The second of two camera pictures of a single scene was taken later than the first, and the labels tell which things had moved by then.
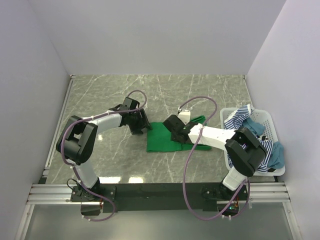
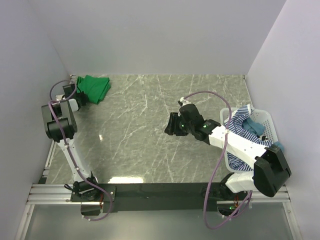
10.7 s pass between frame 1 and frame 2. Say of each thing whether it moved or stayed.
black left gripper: moved
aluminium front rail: stayed
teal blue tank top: stayed
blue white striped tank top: stayed
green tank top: moved
